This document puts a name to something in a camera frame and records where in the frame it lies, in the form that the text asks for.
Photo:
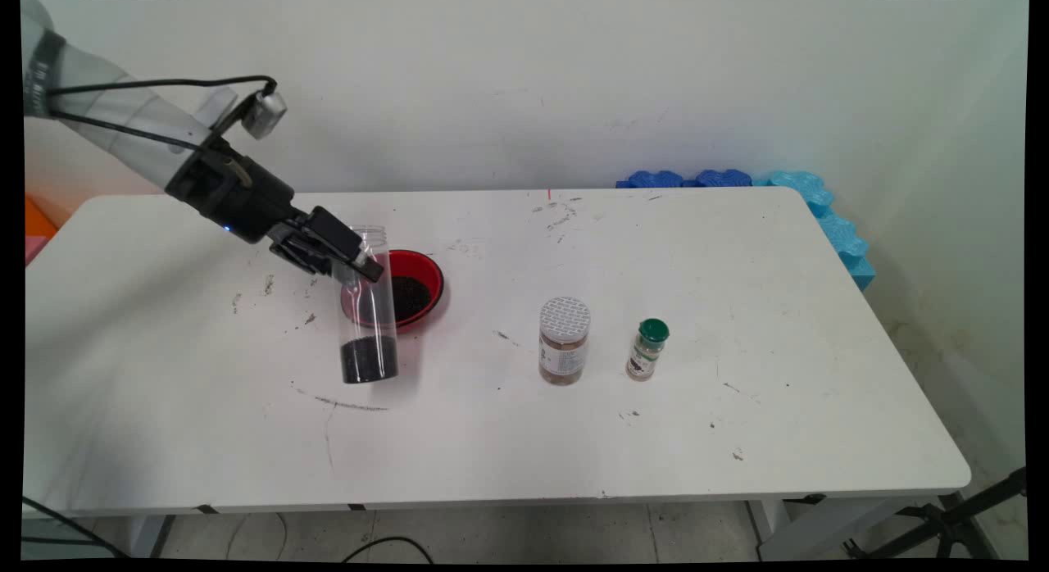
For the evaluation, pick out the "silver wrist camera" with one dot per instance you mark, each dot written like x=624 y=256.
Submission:
x=264 y=115

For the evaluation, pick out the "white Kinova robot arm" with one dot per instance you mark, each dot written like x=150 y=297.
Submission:
x=115 y=105

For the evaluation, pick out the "orange block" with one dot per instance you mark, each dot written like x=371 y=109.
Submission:
x=37 y=220

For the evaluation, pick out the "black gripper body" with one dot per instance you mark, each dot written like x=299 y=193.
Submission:
x=246 y=203

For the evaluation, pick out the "light blue foam mat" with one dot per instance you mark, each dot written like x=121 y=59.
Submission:
x=836 y=228

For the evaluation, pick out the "clear plastic jar black seeds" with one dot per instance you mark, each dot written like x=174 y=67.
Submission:
x=369 y=334

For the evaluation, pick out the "red bowl with black seeds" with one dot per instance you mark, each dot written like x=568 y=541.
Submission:
x=426 y=269

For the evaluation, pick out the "black tripod stand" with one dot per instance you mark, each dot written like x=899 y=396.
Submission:
x=951 y=523

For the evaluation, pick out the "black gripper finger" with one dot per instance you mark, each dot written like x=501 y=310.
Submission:
x=336 y=228
x=299 y=252

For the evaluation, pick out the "small spice bottle green cap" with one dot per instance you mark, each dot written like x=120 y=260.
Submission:
x=646 y=355

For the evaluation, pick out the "brown spice jar white lid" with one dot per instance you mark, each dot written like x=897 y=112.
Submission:
x=564 y=351

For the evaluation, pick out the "white table leg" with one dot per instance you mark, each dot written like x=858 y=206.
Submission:
x=819 y=527
x=141 y=535

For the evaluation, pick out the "dark blue foam mat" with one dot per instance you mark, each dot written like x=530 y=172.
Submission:
x=656 y=179

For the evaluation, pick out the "pink block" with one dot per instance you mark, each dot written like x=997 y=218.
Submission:
x=34 y=251

